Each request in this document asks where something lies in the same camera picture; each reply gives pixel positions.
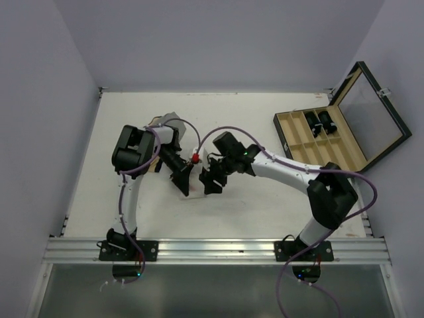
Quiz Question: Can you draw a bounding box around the black rolled item right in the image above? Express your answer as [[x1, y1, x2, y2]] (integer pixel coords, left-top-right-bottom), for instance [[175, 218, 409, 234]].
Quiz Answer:
[[318, 111, 337, 134]]

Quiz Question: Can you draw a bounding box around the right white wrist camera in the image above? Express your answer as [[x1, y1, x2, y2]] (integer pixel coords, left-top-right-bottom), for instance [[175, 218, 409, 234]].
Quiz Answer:
[[189, 146, 209, 170]]

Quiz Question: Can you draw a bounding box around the black rolled item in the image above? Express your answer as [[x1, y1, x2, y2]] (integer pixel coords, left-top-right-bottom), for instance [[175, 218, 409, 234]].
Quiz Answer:
[[318, 111, 337, 134], [304, 111, 323, 138]]

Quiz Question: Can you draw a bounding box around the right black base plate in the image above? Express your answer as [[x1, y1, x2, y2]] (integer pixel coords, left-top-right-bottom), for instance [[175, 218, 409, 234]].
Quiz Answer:
[[274, 240, 335, 262]]

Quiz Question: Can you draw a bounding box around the white pink-trimmed underwear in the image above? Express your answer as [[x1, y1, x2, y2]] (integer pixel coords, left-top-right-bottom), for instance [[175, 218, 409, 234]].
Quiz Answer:
[[179, 185, 206, 200]]

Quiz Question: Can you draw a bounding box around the black rolled item left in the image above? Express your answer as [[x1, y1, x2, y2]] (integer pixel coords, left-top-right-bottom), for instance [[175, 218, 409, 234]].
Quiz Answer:
[[304, 111, 323, 138]]

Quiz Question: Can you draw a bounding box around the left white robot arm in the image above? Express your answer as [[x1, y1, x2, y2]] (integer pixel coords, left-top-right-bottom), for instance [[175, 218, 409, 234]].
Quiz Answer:
[[106, 125, 193, 260]]

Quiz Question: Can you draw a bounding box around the aluminium mounting rail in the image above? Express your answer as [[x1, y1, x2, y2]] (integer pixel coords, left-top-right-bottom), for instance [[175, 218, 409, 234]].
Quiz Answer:
[[42, 238, 390, 265]]

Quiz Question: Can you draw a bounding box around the grey underwear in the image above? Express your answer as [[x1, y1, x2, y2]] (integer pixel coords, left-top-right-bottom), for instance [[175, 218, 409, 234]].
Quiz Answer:
[[153, 112, 186, 142]]

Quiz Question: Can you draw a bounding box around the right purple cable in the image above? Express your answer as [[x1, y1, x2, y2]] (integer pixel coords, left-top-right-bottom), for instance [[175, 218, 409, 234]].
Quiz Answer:
[[198, 125, 379, 318]]

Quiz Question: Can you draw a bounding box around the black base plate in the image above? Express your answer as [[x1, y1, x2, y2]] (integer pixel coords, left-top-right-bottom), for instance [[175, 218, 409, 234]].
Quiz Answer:
[[96, 240, 159, 262], [274, 240, 335, 262]]

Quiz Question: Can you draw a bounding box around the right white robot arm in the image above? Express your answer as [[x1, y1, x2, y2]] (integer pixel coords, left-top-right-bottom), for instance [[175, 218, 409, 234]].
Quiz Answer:
[[199, 132, 358, 260]]

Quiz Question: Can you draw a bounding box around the beige underwear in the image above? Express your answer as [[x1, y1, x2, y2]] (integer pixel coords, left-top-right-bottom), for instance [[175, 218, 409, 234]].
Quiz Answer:
[[148, 116, 161, 173]]

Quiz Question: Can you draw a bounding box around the purple cable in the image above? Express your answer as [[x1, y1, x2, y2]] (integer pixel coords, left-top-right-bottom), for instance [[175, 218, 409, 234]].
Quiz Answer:
[[117, 118, 201, 284], [198, 125, 379, 318]]

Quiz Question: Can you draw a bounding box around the black wooden compartment box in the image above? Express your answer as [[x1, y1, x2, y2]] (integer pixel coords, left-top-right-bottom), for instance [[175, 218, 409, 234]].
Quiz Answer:
[[273, 61, 412, 172]]

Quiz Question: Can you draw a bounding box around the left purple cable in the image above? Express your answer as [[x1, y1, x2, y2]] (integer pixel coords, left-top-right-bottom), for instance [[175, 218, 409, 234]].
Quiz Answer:
[[117, 118, 201, 284]]

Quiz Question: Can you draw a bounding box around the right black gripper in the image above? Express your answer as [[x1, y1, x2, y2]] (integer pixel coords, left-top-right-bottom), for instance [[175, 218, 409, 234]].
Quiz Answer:
[[199, 153, 236, 193]]

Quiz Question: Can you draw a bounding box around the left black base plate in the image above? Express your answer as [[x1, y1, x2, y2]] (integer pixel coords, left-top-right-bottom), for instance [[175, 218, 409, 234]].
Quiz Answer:
[[96, 240, 159, 262]]

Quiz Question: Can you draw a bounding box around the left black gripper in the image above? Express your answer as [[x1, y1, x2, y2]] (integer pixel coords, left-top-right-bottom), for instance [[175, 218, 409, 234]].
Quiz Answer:
[[156, 144, 194, 196]]

